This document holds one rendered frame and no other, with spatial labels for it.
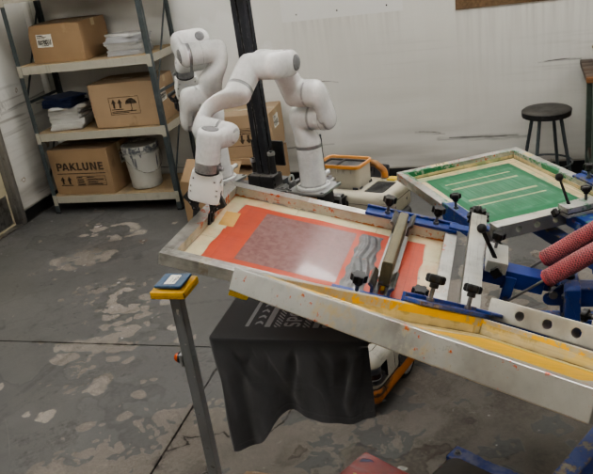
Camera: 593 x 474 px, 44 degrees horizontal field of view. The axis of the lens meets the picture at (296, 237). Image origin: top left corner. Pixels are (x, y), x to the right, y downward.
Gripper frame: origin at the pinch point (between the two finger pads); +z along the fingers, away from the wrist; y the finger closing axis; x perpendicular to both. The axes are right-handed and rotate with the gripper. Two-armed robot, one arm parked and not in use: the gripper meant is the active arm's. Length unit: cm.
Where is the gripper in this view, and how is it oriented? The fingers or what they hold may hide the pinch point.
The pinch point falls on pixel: (203, 215)
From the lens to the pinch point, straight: 229.7
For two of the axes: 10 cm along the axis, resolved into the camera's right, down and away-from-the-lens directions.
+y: -9.6, -2.2, 1.8
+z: -1.2, 8.8, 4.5
